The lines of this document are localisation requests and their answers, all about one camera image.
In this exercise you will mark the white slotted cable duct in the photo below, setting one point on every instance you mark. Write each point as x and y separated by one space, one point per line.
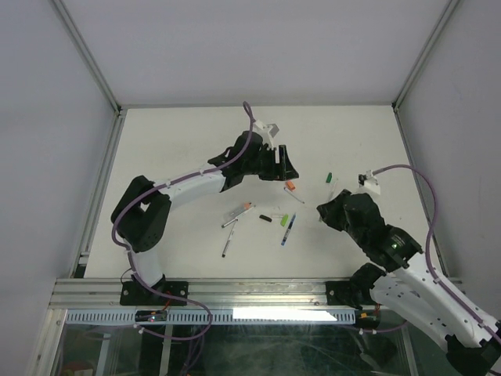
237 316

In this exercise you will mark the white pen dark green end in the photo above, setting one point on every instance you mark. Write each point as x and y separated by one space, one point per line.
225 224

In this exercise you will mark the blue gel pen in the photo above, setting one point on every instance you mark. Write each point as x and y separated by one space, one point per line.
288 229

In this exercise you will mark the aluminium mounting rail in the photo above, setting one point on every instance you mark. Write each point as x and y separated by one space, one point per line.
215 293

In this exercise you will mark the light green pen cap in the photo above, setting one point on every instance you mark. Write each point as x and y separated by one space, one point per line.
284 219

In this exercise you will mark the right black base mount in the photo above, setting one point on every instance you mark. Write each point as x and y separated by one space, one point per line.
344 293

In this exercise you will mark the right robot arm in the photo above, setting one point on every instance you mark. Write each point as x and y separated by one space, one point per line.
401 276

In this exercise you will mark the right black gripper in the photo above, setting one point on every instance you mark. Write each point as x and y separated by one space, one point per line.
329 210

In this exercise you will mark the white pen light green end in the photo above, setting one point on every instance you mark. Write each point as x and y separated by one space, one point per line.
331 193

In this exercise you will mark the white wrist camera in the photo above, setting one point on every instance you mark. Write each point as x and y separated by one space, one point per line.
369 183
267 132

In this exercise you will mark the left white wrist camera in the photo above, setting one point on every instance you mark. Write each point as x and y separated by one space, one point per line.
267 132

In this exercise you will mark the white pen black end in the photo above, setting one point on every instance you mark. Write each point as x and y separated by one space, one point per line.
229 239

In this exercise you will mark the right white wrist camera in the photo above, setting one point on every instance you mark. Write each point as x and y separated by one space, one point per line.
369 183

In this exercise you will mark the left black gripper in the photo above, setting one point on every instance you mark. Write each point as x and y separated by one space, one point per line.
286 171

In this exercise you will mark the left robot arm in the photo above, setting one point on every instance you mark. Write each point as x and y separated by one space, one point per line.
141 215

